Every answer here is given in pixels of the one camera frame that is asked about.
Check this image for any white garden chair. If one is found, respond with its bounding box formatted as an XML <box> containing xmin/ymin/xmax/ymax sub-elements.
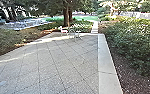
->
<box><xmin>58</xmin><ymin>25</ymin><xmax>69</xmax><ymax>37</ymax></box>
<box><xmin>68</xmin><ymin>26</ymin><xmax>83</xmax><ymax>40</ymax></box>

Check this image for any green shrub hedge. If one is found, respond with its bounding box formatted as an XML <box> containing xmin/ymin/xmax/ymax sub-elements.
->
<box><xmin>102</xmin><ymin>16</ymin><xmax>150</xmax><ymax>79</ymax></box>

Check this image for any concrete curb strip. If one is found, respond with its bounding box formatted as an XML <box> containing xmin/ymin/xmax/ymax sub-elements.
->
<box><xmin>96</xmin><ymin>33</ymin><xmax>124</xmax><ymax>94</ymax></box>

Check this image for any brown tree trunk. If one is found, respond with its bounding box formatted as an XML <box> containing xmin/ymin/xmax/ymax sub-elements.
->
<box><xmin>62</xmin><ymin>0</ymin><xmax>74</xmax><ymax>28</ymax></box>

